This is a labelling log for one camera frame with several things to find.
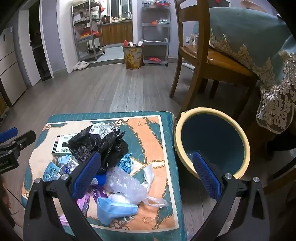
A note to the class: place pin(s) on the teal and orange printed mat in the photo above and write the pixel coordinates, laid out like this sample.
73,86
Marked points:
150,139

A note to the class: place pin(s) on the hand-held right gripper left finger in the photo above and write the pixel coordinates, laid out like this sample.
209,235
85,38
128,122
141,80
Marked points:
86,173

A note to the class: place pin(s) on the pale blue wrapper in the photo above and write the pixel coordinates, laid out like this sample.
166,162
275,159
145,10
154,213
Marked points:
64,159

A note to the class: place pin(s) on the teal lace-trimmed tablecloth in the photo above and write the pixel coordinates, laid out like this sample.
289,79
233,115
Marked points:
254,34

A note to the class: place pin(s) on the white door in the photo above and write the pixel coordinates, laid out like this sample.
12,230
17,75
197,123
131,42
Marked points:
27,58

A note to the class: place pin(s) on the blue blister packet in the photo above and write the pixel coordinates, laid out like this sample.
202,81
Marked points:
52,171

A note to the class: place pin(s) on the metal shelf rack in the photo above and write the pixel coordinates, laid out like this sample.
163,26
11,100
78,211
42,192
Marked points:
91,37

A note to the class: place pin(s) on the wooden kitchen cabinet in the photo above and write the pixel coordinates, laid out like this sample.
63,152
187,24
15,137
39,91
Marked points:
118,32

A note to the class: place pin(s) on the lilac plastic wrapper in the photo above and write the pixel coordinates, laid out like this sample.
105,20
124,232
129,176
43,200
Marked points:
82,204

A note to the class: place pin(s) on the white power strip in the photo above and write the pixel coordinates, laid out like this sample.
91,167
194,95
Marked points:
188,66

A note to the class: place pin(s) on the wooden chair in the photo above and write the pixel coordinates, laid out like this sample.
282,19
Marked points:
196,58

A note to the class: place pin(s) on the blue face mask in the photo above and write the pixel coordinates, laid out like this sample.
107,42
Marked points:
113,209

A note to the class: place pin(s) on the white medicine box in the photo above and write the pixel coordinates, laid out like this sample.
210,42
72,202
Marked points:
61,146

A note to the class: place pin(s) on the silver fridge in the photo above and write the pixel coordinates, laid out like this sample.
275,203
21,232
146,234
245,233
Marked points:
9,69

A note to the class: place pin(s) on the red tray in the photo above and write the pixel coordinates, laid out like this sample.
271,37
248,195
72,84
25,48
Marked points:
154,59

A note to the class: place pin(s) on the white slipper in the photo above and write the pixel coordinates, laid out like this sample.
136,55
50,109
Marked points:
77,66
84,66

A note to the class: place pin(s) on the clear plastic bag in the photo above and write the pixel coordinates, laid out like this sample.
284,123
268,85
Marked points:
124,183

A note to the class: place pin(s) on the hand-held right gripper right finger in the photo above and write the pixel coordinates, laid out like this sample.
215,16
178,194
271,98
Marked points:
205,176

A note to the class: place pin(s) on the floral waste bin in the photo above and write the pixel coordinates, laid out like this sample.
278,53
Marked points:
133,58

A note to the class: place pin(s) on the white knotted cloth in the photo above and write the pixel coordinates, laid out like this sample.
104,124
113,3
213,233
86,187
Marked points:
118,198

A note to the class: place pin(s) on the black plastic bag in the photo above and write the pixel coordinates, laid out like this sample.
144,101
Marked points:
101,143

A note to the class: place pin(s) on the blue glove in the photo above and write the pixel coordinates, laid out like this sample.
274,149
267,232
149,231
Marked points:
126,162

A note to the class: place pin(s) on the blue bin with yellow rim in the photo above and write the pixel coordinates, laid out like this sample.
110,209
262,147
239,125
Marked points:
208,134

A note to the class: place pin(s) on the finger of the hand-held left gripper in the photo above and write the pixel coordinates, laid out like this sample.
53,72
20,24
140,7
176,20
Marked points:
23,140
9,135

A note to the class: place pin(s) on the silver foil sachet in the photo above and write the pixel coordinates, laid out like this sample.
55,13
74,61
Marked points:
68,170

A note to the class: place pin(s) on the grey trolley cart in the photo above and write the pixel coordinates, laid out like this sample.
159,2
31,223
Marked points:
155,25

